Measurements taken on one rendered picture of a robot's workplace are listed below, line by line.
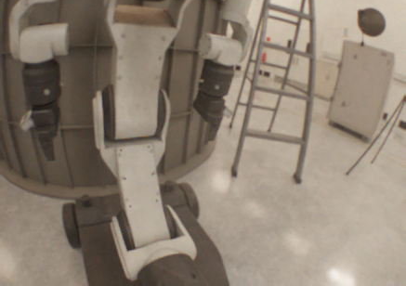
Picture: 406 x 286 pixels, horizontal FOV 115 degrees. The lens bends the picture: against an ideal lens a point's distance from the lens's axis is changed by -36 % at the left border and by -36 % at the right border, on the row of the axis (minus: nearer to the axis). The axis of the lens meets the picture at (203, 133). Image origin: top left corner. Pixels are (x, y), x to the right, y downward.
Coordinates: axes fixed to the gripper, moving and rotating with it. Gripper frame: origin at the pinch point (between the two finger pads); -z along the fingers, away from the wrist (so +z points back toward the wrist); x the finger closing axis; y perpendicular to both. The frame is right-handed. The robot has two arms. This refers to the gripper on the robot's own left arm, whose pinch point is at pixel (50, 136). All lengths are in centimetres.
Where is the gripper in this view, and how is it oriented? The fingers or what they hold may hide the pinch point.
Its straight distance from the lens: 54.7
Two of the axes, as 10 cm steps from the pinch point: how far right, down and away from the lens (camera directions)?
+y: -8.6, 1.0, -5.1
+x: -4.6, -5.8, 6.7
